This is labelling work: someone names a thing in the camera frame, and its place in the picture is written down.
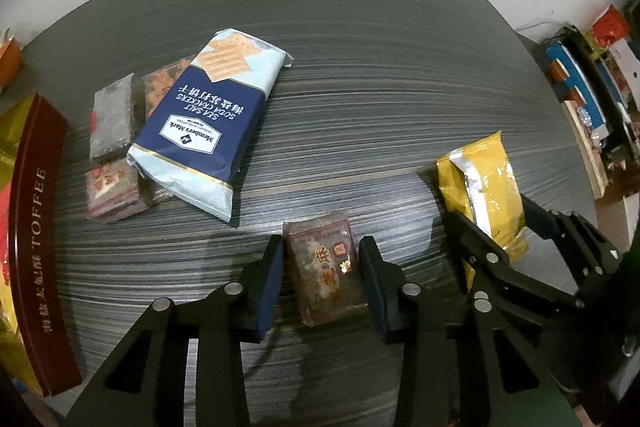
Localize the clear fried twist snack packet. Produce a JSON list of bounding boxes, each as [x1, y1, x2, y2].
[[140, 55, 198, 122]]

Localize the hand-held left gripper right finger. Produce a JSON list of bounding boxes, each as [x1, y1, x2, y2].
[[357, 234, 576, 427]]

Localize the red and gold tin box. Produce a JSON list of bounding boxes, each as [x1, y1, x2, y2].
[[0, 91, 83, 398]]

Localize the orange ceramic cup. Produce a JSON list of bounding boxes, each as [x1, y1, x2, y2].
[[0, 27, 23, 88]]

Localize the black storage rack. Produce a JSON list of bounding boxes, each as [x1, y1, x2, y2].
[[542, 4, 640, 208]]

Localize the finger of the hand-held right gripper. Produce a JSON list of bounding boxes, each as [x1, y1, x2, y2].
[[442, 207, 588, 313], [520, 196, 626, 303]]

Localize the blue and white cracker packet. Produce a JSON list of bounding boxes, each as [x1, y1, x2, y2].
[[126, 27, 295, 224]]

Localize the light wooden board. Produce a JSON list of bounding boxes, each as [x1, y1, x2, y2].
[[562, 99, 608, 200]]

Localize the dark brown cake packet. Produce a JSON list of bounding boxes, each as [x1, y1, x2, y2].
[[282, 209, 368, 328], [89, 73, 137, 162], [139, 174, 176, 208], [84, 157, 148, 224]]

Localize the yellow snack packet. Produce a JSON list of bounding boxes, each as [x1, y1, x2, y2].
[[436, 131, 531, 293]]

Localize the blue and white box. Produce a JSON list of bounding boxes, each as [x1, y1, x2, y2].
[[546, 42, 611, 140]]

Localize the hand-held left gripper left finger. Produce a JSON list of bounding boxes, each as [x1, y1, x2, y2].
[[65, 234, 287, 427]]

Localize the white cable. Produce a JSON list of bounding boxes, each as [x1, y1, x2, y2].
[[515, 19, 571, 34]]

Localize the orange-red packet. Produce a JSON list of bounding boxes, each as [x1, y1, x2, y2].
[[590, 4, 632, 50]]

